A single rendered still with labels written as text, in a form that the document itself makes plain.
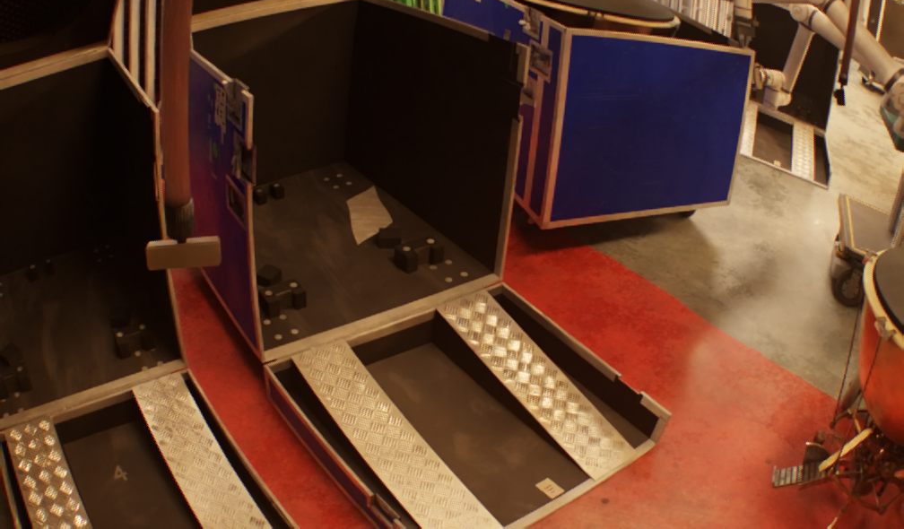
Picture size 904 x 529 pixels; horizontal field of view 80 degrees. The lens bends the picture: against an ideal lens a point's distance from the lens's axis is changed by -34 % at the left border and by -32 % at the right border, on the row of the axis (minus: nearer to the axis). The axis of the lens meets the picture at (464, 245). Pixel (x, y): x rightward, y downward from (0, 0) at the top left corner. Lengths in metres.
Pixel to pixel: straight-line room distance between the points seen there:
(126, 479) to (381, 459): 0.79
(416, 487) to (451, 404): 0.41
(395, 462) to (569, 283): 1.20
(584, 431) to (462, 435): 0.35
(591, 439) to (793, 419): 0.82
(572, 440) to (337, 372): 0.68
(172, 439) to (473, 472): 0.86
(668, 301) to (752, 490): 1.06
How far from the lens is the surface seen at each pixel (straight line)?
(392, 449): 1.98
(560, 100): 2.64
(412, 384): 2.29
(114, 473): 2.06
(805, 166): 4.80
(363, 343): 2.27
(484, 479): 2.03
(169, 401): 2.05
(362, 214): 2.80
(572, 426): 2.17
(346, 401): 2.06
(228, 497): 1.87
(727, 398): 2.51
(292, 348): 2.17
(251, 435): 2.14
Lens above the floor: 1.54
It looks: 31 degrees down
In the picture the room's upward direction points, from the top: 6 degrees clockwise
